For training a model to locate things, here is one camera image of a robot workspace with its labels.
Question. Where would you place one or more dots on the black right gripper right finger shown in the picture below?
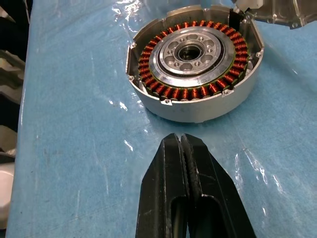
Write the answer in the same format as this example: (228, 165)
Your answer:
(218, 198)

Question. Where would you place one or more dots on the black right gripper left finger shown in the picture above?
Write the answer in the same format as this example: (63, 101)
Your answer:
(158, 188)

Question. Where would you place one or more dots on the silver motor housing copper coils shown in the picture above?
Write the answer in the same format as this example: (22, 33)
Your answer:
(198, 111)

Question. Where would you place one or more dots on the blue plastic table cover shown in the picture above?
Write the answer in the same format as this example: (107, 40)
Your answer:
(74, 148)

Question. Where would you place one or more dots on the white right robot foot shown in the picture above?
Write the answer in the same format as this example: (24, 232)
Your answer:
(5, 191)

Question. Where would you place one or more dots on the grey right robot leg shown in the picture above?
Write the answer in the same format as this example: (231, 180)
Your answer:
(7, 141)

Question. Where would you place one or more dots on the grey robot leg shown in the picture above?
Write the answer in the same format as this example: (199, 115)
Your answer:
(10, 72)
(7, 141)

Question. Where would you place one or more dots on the grey left robot leg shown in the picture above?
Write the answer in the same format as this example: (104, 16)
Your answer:
(10, 72)

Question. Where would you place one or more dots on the small white plastic connector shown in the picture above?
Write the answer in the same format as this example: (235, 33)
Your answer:
(247, 4)

